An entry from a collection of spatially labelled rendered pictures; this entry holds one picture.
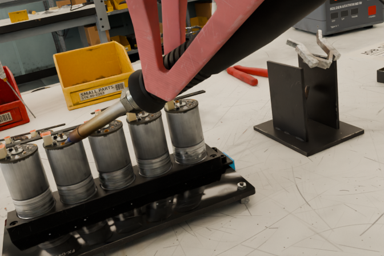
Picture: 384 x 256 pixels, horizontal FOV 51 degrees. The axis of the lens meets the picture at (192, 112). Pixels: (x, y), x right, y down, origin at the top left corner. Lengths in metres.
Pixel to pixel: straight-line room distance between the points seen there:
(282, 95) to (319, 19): 0.38
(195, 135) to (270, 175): 0.06
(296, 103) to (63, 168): 0.19
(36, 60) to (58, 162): 4.45
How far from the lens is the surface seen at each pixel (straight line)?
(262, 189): 0.29
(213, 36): 0.17
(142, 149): 0.28
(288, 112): 0.35
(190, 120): 0.28
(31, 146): 0.28
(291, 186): 0.29
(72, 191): 0.28
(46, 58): 4.72
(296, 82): 0.33
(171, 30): 0.21
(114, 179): 0.28
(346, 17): 0.73
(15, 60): 4.69
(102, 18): 2.64
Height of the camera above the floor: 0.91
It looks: 20 degrees down
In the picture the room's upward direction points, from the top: 10 degrees counter-clockwise
